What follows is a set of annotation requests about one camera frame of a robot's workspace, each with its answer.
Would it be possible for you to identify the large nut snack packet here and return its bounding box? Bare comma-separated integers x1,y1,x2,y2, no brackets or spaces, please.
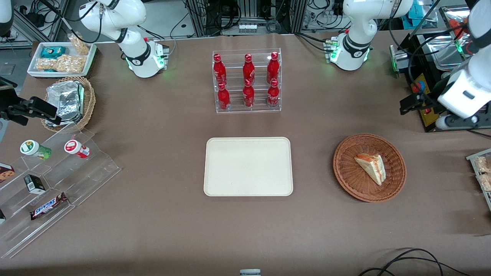
35,54,86,74

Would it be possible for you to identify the cookie box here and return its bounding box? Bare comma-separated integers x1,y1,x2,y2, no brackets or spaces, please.
0,163,16,184

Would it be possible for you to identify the black food warmer cabinet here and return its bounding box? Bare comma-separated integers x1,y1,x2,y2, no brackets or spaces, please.
389,6,491,133

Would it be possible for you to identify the red yogurt cup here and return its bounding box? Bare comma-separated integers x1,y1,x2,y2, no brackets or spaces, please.
64,140,91,159

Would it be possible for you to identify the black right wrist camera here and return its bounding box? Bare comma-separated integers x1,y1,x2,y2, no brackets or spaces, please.
0,104,30,127

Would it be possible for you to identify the black cable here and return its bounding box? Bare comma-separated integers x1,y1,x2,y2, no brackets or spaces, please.
359,248,472,276

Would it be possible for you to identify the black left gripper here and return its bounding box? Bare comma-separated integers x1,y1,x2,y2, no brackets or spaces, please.
400,92,438,115

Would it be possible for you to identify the silver foil container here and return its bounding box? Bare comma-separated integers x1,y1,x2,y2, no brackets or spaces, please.
45,80,85,127

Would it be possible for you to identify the teal snack packet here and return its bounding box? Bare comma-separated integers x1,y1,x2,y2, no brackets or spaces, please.
40,46,66,59

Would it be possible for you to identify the red soda bottle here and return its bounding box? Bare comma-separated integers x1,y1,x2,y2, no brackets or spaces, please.
267,52,280,84
213,54,227,85
217,82,231,112
243,79,255,108
267,79,280,108
242,54,255,85

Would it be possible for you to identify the tan wicker basket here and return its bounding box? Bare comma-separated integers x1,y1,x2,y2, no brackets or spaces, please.
40,76,96,133

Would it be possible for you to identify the white wire rack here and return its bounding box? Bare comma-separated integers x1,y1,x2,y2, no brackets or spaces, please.
466,149,491,211

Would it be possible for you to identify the beige plastic tray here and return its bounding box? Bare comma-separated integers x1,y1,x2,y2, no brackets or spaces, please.
203,137,294,197

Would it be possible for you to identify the green yogurt cup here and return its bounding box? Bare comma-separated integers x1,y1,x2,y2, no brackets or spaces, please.
20,140,52,160

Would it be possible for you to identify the triangular sandwich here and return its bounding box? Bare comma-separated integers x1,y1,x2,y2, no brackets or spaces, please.
354,153,386,186

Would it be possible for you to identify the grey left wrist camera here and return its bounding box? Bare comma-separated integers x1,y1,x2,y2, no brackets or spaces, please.
435,114,481,131

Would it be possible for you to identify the small black box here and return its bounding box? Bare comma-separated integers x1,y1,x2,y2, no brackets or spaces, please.
24,174,46,194

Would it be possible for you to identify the snickers chocolate bar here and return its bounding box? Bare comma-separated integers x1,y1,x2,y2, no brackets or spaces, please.
30,192,69,221

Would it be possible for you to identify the brown wicker basket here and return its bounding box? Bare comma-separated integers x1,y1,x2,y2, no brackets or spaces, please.
333,133,407,203

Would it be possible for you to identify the clear acrylic stepped shelf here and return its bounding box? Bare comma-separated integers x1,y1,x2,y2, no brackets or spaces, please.
0,123,122,259

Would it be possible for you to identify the clear acrylic bottle rack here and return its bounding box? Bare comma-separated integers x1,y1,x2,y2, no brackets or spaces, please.
212,48,282,114

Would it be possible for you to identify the white rectangular snack tray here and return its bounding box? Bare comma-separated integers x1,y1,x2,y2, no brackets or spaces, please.
27,41,97,79

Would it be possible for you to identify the small nut snack packet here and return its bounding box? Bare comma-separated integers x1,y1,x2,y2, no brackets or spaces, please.
68,34,91,56

